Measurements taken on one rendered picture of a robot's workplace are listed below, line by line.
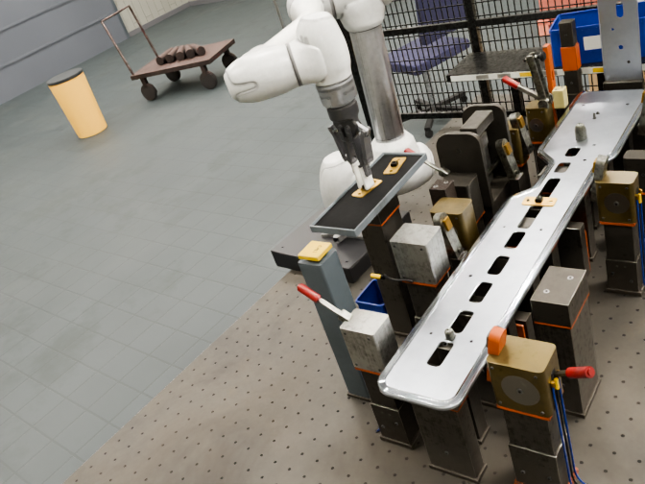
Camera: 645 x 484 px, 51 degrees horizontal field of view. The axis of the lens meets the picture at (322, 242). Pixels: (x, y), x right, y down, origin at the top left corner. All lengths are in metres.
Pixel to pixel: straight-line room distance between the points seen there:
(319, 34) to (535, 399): 0.88
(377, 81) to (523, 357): 1.17
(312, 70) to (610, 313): 0.99
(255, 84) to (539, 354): 0.84
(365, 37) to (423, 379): 1.15
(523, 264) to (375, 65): 0.87
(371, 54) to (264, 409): 1.11
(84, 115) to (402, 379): 6.48
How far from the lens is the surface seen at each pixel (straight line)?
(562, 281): 1.51
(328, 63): 1.58
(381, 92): 2.21
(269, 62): 1.57
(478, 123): 1.88
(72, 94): 7.54
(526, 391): 1.32
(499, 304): 1.52
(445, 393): 1.35
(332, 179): 2.27
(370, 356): 1.49
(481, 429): 1.64
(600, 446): 1.63
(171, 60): 7.86
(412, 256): 1.60
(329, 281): 1.58
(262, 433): 1.86
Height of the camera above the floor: 1.95
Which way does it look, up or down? 30 degrees down
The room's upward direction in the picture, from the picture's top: 20 degrees counter-clockwise
